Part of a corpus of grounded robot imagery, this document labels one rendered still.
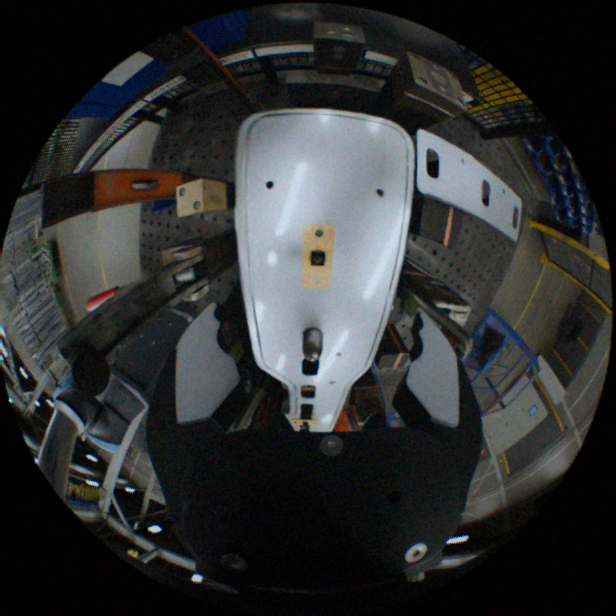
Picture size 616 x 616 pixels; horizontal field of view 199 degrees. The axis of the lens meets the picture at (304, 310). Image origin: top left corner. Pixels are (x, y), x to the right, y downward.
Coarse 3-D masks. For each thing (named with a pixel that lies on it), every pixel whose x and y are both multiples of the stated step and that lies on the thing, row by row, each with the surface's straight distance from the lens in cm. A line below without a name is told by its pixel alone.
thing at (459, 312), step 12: (408, 264) 47; (408, 276) 33; (420, 276) 35; (432, 276) 38; (420, 288) 30; (432, 288) 31; (444, 288) 35; (432, 300) 27; (444, 300) 28; (456, 300) 30; (456, 312) 29; (468, 312) 32
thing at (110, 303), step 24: (168, 264) 20; (192, 264) 20; (144, 288) 16; (168, 288) 19; (192, 288) 20; (96, 312) 16; (120, 312) 17; (144, 312) 18; (72, 336) 15; (96, 336) 16; (120, 336) 17; (72, 360) 13; (96, 360) 13; (96, 384) 13
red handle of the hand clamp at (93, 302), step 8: (184, 272) 20; (192, 272) 20; (176, 280) 21; (184, 280) 21; (192, 280) 21; (112, 288) 24; (120, 288) 23; (96, 296) 25; (104, 296) 24; (88, 304) 26; (96, 304) 25
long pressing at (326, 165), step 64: (256, 128) 26; (320, 128) 24; (384, 128) 26; (256, 192) 23; (320, 192) 22; (384, 192) 24; (256, 256) 24; (384, 256) 24; (256, 320) 28; (320, 320) 26; (384, 320) 29; (320, 384) 38
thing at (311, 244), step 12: (312, 228) 22; (324, 228) 22; (312, 240) 22; (324, 240) 22; (312, 252) 21; (324, 252) 21; (312, 264) 21; (324, 264) 22; (312, 276) 23; (324, 276) 23; (324, 288) 24
